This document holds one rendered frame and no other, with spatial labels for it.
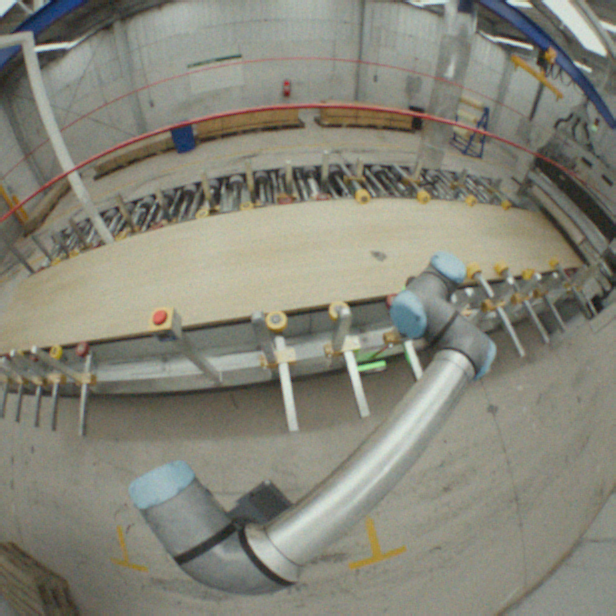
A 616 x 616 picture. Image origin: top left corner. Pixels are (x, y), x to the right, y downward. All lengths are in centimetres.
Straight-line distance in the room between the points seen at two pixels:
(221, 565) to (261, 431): 145
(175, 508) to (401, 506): 165
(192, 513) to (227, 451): 144
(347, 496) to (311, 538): 7
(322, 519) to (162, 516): 21
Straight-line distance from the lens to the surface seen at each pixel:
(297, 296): 101
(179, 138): 609
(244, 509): 118
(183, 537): 38
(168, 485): 38
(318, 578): 197
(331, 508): 35
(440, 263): 56
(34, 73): 178
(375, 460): 36
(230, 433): 180
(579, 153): 328
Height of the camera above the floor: 172
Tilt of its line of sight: 57 degrees down
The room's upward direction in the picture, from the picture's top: 1 degrees clockwise
